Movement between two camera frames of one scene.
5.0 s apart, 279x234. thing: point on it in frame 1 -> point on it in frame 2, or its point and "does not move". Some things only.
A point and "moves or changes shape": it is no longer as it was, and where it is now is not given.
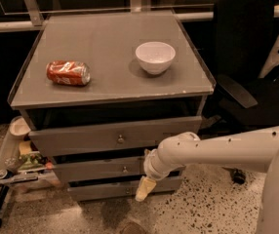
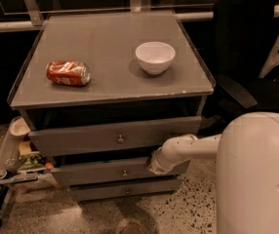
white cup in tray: (19, 127) does not move
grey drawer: (99, 169) moves or changes shape
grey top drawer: (113, 136) does not move
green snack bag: (31, 161) does not move
